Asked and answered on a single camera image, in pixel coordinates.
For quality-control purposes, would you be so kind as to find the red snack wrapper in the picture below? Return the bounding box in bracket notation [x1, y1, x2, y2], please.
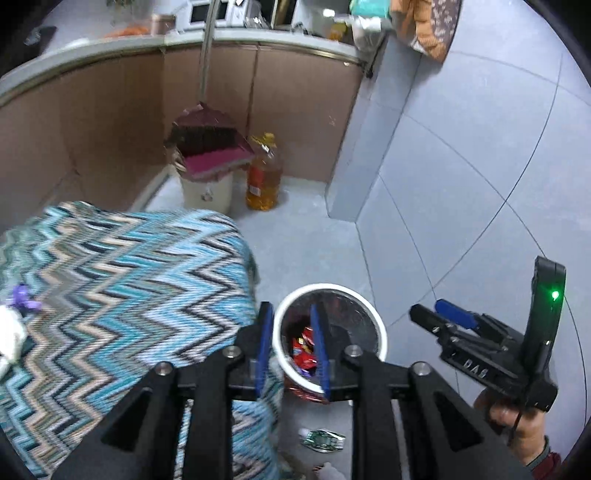
[291, 326, 318, 378]

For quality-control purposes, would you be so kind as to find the small purple scrap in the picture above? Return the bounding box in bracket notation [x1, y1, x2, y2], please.
[6, 283, 42, 316]

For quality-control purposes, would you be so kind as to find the white paper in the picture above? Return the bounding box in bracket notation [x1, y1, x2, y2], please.
[0, 305, 28, 378]

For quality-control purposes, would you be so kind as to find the white rimmed trash bin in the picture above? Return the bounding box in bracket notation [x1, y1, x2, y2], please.
[273, 283, 388, 403]

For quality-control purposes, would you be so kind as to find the beige trash bucket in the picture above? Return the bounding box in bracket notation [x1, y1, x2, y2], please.
[179, 173, 233, 214]

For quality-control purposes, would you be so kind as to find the person right hand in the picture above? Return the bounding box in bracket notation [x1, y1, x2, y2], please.
[474, 389, 546, 465]

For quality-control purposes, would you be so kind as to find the green wrapper on floor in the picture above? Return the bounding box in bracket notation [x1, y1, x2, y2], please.
[298, 428, 346, 454]

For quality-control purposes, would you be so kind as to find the zigzag patterned blue cloth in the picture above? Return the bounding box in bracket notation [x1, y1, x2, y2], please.
[1, 202, 257, 479]

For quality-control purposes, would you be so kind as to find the cooking oil bottle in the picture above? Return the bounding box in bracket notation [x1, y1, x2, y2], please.
[245, 132, 283, 211]

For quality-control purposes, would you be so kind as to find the maroon dustpan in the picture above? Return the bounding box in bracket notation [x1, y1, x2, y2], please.
[180, 133, 254, 181]

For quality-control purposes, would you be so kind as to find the orange patterned hanging cloth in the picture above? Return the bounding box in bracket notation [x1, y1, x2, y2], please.
[390, 0, 462, 64]

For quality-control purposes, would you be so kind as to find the teal hanging bag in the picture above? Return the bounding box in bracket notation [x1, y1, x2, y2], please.
[349, 0, 391, 18]

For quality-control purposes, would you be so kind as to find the white microwave oven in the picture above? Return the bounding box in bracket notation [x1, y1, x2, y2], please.
[181, 0, 249, 30]

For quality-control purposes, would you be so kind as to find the rice cooker pot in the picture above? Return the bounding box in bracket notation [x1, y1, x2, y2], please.
[150, 13, 176, 36]

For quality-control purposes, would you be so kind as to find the maroon broom with metal handle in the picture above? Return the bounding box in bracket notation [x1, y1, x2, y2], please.
[162, 1, 219, 138]

